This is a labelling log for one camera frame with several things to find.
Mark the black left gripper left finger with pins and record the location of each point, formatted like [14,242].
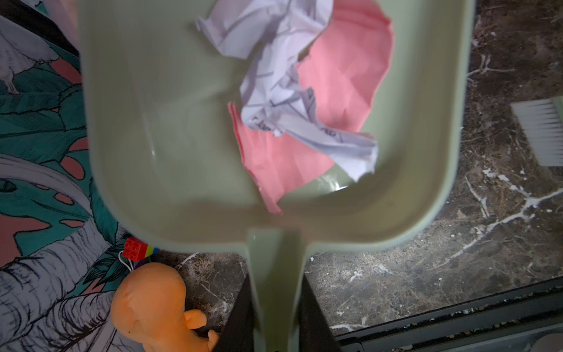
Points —
[238,334]

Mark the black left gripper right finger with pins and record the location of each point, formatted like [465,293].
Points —
[314,332]

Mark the pale green dustpan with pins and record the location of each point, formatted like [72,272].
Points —
[167,165]

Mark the pink paper scrap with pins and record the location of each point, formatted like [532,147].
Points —
[344,67]

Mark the white scrap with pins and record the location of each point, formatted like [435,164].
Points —
[273,33]

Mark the pale green hand brush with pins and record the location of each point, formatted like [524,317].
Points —
[541,121]

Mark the orange duck toy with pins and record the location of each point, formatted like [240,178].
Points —
[149,308]

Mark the colourful toy brick block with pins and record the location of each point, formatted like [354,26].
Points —
[137,250]

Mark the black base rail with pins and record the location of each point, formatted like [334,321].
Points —
[524,319]

